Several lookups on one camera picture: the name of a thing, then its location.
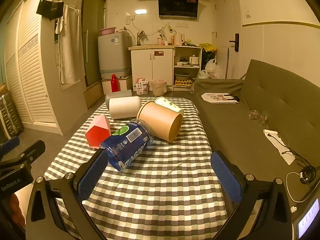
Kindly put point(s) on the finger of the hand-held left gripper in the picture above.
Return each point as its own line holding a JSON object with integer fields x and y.
{"x": 32, "y": 150}
{"x": 10, "y": 144}

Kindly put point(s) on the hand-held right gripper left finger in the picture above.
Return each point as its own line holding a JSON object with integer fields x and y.
{"x": 91, "y": 177}

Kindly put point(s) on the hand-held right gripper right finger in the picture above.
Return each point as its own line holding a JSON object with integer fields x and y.
{"x": 226, "y": 177}

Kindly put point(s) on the blue label clear plastic cup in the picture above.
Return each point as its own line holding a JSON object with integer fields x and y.
{"x": 130, "y": 142}

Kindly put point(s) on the clear glass cup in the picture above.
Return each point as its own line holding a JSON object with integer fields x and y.
{"x": 253, "y": 114}
{"x": 264, "y": 118}

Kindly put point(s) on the plain white cup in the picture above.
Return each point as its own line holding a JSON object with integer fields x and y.
{"x": 125, "y": 107}

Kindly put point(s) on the brown paper cup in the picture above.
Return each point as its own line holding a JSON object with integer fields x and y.
{"x": 160, "y": 122}

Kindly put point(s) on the grey cup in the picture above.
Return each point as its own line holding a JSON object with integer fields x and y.
{"x": 117, "y": 95}

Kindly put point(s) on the white cup with green print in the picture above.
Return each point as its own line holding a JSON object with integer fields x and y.
{"x": 170, "y": 105}

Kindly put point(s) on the person's left hand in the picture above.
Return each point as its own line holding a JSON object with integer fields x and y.
{"x": 18, "y": 210}

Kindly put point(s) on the red and pink house-shaped box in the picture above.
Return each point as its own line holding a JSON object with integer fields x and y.
{"x": 96, "y": 135}

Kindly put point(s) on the olive green sofa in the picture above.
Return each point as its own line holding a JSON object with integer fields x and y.
{"x": 237, "y": 130}

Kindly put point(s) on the white paper sheet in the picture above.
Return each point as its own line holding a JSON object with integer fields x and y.
{"x": 280, "y": 145}

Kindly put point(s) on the checkered tablecloth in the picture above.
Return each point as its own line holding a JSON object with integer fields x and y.
{"x": 162, "y": 192}

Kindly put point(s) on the white louvered wardrobe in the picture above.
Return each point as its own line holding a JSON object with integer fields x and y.
{"x": 30, "y": 67}

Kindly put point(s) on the white printed tote bag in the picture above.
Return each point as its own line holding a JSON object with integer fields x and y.
{"x": 216, "y": 98}

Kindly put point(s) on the black device with lit screen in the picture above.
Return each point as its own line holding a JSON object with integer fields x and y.
{"x": 307, "y": 220}

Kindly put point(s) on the red bottle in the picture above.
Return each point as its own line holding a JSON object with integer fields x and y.
{"x": 114, "y": 83}

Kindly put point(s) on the egg carton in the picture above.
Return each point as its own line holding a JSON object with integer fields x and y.
{"x": 183, "y": 83}

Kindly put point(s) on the white and pink packet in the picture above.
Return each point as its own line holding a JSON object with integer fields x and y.
{"x": 141, "y": 86}

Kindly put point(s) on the white plastic bag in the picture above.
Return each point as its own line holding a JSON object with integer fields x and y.
{"x": 211, "y": 68}

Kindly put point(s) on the grey bowl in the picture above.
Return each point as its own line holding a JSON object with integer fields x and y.
{"x": 182, "y": 76}

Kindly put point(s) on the pink trash bin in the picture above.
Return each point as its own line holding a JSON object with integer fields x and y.
{"x": 158, "y": 88}

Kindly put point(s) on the white hanging towel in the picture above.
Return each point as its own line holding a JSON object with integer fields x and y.
{"x": 71, "y": 45}

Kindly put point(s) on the broom stick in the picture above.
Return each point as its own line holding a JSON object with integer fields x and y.
{"x": 227, "y": 63}

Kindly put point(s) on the white pot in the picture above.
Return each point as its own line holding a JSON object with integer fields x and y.
{"x": 193, "y": 60}

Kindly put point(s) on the grey washing machine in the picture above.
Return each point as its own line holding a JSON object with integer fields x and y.
{"x": 113, "y": 55}

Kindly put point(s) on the white sink cabinet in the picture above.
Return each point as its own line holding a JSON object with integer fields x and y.
{"x": 152, "y": 65}

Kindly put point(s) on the frosted glass door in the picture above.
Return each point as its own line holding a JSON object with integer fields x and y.
{"x": 93, "y": 37}

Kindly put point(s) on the yellow bag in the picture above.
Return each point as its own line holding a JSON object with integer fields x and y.
{"x": 208, "y": 47}

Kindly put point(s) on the open kitchen shelf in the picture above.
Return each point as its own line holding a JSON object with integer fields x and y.
{"x": 187, "y": 51}

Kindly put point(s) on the black hanging cloth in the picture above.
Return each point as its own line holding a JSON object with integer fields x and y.
{"x": 50, "y": 10}

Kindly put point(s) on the pink basin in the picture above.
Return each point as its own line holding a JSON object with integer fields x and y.
{"x": 107, "y": 31}

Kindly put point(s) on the white electric kettle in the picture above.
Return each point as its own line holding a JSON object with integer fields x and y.
{"x": 178, "y": 39}

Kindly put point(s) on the orange bottle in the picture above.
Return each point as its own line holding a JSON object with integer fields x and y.
{"x": 172, "y": 40}

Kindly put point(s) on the metal faucet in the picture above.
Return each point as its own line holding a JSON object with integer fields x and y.
{"x": 139, "y": 36}

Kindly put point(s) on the pink tumbler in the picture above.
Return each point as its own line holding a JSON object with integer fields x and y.
{"x": 159, "y": 41}

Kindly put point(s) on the white entrance door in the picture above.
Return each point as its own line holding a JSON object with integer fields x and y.
{"x": 226, "y": 17}

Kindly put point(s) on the black range hood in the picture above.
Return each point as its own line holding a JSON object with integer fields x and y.
{"x": 177, "y": 3}

